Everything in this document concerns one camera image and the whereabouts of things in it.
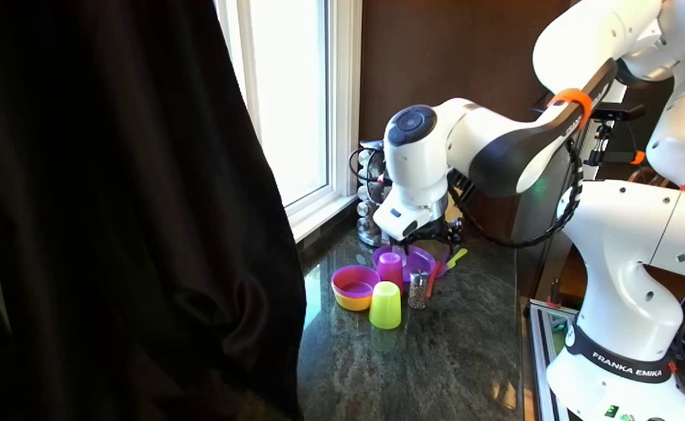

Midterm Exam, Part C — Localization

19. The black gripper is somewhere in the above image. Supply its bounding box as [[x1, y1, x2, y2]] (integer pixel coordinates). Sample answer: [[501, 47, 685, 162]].
[[402, 217, 468, 247]]

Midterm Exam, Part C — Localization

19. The purple measuring cup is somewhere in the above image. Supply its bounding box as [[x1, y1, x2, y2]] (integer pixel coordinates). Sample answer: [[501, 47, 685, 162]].
[[371, 243, 441, 285]]

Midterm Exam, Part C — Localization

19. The pink plastic cup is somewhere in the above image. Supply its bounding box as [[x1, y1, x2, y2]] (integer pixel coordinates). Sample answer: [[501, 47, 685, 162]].
[[377, 251, 407, 288]]

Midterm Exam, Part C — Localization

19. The yellow plastic cup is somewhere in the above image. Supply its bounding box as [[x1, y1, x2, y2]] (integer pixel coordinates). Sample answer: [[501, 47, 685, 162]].
[[366, 279, 404, 332]]

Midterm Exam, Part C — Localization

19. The yellow-green plastic utensil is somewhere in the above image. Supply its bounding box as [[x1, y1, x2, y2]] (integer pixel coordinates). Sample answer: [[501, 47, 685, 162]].
[[444, 246, 473, 271]]

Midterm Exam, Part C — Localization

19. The red plastic utensil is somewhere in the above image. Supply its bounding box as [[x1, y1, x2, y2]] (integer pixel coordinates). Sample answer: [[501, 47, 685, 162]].
[[423, 260, 447, 299]]

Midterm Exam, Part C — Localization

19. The steel revolving spice rack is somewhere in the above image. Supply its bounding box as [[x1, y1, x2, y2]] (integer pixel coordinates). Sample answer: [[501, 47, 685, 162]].
[[352, 139, 398, 251]]

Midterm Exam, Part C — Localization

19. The pink and orange bowl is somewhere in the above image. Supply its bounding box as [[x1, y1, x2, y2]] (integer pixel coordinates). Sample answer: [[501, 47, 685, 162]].
[[330, 265, 383, 313]]

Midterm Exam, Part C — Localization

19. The white framed window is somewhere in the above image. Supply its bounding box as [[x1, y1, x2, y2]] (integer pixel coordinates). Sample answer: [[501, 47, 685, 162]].
[[211, 0, 364, 243]]

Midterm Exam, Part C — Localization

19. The black cloth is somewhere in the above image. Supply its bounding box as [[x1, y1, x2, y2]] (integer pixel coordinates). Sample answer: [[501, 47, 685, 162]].
[[0, 0, 307, 421]]

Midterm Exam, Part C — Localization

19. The black braided cable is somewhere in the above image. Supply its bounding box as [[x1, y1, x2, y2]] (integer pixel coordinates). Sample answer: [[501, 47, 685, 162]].
[[345, 135, 587, 253]]

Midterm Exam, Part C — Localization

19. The metal table frame rail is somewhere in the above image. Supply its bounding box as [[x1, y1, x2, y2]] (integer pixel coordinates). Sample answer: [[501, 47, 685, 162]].
[[527, 299, 582, 421]]

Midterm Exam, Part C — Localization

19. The orange strap on forearm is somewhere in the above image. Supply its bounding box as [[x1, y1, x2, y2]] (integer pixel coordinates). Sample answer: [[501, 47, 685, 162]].
[[549, 86, 597, 131]]

